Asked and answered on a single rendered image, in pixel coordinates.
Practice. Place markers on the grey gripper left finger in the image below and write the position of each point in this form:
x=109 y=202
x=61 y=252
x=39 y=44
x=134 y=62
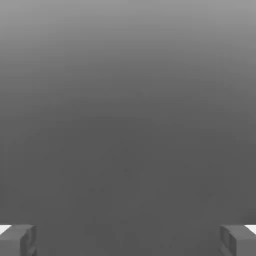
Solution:
x=14 y=242

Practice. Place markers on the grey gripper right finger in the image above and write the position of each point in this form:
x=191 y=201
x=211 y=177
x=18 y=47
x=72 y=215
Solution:
x=242 y=242

